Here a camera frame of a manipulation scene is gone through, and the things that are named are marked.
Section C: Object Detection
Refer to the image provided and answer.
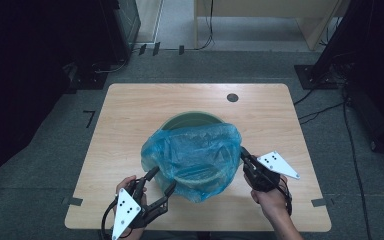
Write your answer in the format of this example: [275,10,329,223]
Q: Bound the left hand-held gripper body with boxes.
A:
[111,179,155,240]

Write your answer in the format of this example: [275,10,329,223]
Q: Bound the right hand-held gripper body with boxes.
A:
[243,150,301,193]

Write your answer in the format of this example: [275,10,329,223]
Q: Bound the blue plastic bag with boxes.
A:
[140,122,244,204]

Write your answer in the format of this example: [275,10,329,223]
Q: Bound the green plastic bucket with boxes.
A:
[159,110,227,132]

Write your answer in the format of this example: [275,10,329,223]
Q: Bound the person's right hand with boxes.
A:
[244,174,290,223]

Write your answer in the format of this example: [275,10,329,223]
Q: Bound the person's left hand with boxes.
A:
[114,174,139,199]

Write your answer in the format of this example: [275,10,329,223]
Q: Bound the grey tape piece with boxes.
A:
[61,196,84,207]
[311,197,335,209]

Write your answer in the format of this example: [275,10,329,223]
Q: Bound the person's dark pants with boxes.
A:
[144,230,278,240]

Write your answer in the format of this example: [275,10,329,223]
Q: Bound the black floor box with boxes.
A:
[346,89,384,155]

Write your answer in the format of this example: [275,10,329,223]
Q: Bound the light wooden desk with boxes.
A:
[193,0,352,52]

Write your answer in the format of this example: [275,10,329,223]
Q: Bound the dark glass-front cabinet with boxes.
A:
[112,0,142,62]

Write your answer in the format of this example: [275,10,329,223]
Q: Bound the light wooden panel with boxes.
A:
[134,0,165,45]

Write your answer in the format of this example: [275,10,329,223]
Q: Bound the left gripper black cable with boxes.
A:
[100,199,131,240]

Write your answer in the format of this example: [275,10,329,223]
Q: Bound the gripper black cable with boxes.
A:
[100,199,131,240]
[277,179,294,217]

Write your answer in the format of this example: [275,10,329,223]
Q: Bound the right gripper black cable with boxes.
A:
[277,179,294,217]

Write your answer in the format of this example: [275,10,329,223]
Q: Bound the long black floor cable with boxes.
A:
[341,86,374,240]

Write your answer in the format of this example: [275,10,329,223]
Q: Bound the black stand base plate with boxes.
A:
[64,63,110,95]
[293,63,340,91]

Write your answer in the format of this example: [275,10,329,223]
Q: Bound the white floor cable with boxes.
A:
[92,58,128,75]

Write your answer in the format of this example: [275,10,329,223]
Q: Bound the hanging black cable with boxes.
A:
[195,0,216,52]

